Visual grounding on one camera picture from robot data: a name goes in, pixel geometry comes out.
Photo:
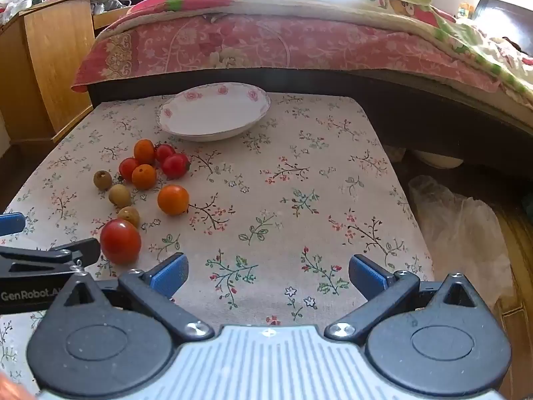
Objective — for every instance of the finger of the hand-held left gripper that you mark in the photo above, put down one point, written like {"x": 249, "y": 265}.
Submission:
{"x": 83, "y": 252}
{"x": 11, "y": 223}

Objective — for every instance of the wooden nightstand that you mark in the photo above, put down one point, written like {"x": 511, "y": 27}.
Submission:
{"x": 54, "y": 62}

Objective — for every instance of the white object under bed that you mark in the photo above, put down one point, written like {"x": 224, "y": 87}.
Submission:
{"x": 437, "y": 159}

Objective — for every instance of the medium orange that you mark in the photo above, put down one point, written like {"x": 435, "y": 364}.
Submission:
{"x": 173, "y": 199}

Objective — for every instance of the dark bed frame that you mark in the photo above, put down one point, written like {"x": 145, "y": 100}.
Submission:
{"x": 416, "y": 104}

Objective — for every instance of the white pink-flowered bowl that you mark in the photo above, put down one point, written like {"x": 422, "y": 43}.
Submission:
{"x": 212, "y": 112}

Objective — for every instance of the brown longan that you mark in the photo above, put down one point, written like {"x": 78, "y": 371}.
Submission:
{"x": 102, "y": 179}
{"x": 129, "y": 216}
{"x": 120, "y": 195}

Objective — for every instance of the large translucent plastic bag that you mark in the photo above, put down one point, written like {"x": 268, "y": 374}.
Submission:
{"x": 458, "y": 233}

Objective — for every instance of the floral tablecloth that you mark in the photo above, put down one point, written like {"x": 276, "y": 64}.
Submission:
{"x": 270, "y": 216}

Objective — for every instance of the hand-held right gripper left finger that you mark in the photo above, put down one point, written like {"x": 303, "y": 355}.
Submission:
{"x": 168, "y": 277}

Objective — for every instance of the grey cloth in nightstand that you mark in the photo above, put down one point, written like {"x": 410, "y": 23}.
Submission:
{"x": 106, "y": 6}

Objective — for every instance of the dark headboard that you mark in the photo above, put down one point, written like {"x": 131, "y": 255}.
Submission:
{"x": 504, "y": 21}

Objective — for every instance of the large red tomato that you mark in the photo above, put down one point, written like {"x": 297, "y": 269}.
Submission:
{"x": 120, "y": 241}

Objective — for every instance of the cartoon quilt with fleece lining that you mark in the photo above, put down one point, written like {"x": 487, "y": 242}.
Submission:
{"x": 354, "y": 4}

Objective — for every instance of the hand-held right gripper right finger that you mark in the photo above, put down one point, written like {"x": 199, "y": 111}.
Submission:
{"x": 368, "y": 277}

